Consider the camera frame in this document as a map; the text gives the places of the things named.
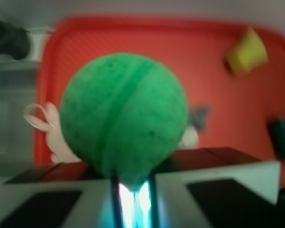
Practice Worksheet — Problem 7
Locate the red plastic tray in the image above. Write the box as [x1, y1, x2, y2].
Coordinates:
[37, 16, 285, 161]

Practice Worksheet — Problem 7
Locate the pink plush bunny toy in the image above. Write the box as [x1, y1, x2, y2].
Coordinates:
[23, 102, 82, 163]

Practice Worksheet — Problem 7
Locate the green foam ball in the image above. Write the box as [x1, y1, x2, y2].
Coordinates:
[60, 53, 189, 191]

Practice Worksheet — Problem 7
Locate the dark teal capsule case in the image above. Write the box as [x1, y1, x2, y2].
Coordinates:
[268, 117, 285, 159]

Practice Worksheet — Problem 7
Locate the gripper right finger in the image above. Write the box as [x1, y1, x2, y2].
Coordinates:
[154, 147, 282, 228]

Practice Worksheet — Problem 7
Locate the grey plush mouse toy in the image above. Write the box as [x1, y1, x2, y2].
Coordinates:
[178, 105, 210, 150]

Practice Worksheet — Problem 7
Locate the yellow sponge piece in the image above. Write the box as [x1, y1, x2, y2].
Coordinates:
[226, 28, 269, 75]

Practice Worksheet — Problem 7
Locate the grey faucet spout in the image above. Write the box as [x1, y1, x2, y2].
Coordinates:
[0, 20, 30, 60]

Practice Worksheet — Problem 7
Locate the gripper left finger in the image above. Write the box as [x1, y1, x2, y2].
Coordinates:
[0, 162, 114, 228]

